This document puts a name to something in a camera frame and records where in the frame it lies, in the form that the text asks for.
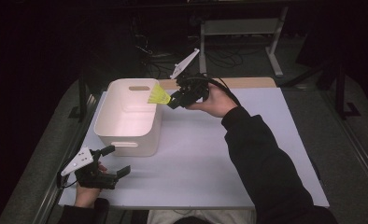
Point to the person's right hand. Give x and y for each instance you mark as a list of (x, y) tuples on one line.
[(218, 102)]

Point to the white metal table frame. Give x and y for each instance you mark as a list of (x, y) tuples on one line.
[(239, 27)]

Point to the black metal stand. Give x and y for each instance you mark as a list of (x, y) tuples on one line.
[(341, 93), (83, 96)]

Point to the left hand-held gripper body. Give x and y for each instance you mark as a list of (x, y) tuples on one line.
[(95, 180)]

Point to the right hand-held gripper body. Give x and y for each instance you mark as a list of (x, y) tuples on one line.
[(194, 88)]

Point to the person's left hand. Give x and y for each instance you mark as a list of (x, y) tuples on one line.
[(86, 196)]

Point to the yellow shuttlecock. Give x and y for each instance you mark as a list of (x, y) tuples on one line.
[(158, 95)]

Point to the person's lap light trousers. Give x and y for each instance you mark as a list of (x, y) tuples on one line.
[(200, 218)]

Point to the aluminium rail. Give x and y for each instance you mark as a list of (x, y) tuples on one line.
[(364, 165), (48, 199)]

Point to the white plastic storage bin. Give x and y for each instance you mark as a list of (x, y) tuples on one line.
[(126, 119)]

